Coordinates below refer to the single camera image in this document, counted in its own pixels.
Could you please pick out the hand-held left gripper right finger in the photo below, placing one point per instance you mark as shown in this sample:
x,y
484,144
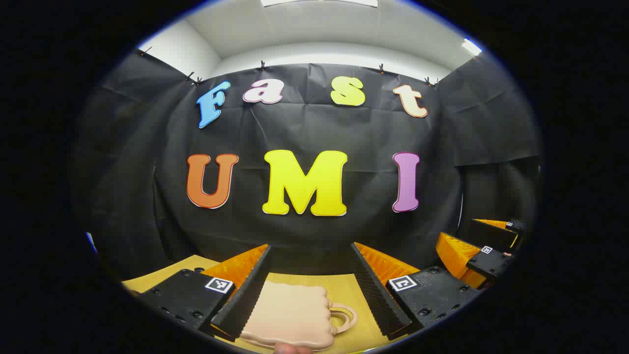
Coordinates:
x,y
378,300

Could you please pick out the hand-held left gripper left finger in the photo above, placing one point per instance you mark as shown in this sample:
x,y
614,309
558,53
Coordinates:
x,y
250,300

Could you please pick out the small ceiling light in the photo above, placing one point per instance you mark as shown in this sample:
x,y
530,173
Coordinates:
x,y
471,47

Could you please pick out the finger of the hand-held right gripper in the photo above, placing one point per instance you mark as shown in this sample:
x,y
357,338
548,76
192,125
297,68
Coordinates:
x,y
491,231
491,263

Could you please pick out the long ceiling light panel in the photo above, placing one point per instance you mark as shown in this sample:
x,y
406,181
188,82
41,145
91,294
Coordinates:
x,y
319,2

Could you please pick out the beige pink suitcase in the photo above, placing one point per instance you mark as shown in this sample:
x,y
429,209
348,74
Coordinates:
x,y
290,314

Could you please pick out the black backdrop cloth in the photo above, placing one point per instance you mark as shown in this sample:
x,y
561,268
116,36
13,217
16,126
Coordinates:
x,y
304,128

